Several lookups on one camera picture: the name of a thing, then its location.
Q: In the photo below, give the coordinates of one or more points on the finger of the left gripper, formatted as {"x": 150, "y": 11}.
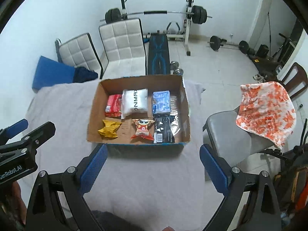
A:
{"x": 13, "y": 130}
{"x": 31, "y": 141}

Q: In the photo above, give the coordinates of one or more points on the grey table cloth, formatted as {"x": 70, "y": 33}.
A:
{"x": 150, "y": 186}

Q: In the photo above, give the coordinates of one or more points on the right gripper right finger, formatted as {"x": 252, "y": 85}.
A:
{"x": 262, "y": 210}

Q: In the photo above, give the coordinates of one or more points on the red snack bag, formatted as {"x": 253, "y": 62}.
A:
{"x": 113, "y": 107}

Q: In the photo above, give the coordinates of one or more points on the white quilted chair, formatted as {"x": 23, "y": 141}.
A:
{"x": 124, "y": 49}
{"x": 79, "y": 52}

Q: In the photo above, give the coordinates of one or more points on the blue foam mat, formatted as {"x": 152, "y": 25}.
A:
{"x": 49, "y": 73}

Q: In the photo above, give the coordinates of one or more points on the white pillow pack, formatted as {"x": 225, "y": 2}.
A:
{"x": 134, "y": 101}

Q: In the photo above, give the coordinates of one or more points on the barbell on rack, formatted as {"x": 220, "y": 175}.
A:
{"x": 197, "y": 14}

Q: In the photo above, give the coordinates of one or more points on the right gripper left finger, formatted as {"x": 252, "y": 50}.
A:
{"x": 45, "y": 211}

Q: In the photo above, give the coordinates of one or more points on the person's left hand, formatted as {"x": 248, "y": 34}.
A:
{"x": 12, "y": 203}

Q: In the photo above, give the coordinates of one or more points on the floor barbell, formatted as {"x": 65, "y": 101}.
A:
{"x": 216, "y": 43}

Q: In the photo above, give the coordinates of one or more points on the blue white packet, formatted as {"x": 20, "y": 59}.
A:
{"x": 161, "y": 103}

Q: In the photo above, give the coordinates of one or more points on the dark blue cloth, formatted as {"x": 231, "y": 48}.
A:
{"x": 82, "y": 75}

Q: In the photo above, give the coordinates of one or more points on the chrome dumbbell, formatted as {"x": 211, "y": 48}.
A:
{"x": 175, "y": 68}

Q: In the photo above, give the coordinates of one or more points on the black blue weight bench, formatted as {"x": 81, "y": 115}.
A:
{"x": 158, "y": 55}

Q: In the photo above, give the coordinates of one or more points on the white weight rack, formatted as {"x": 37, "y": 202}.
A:
{"x": 183, "y": 33}

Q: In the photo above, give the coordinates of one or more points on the black snack packet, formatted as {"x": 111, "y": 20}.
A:
{"x": 163, "y": 132}

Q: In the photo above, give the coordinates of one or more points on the orange floral cloth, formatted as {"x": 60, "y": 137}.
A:
{"x": 266, "y": 110}

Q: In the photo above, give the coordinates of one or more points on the orange cartoon snack bag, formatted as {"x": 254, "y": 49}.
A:
{"x": 142, "y": 128}

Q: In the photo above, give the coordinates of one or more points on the white quilted chair right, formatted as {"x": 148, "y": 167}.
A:
{"x": 124, "y": 49}

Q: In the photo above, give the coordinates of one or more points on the clear plastic bag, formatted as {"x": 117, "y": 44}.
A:
{"x": 176, "y": 124}

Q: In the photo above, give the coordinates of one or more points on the brown wooden chair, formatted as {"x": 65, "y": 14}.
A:
{"x": 295, "y": 81}

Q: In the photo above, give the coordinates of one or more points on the grey chair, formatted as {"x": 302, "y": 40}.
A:
{"x": 238, "y": 147}

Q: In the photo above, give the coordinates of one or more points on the cardboard box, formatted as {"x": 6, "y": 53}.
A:
{"x": 172, "y": 83}

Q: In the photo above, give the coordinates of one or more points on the white quilted chair left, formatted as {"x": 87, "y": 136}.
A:
{"x": 79, "y": 52}

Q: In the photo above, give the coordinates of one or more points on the yellow snack bag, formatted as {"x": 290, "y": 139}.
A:
{"x": 109, "y": 129}

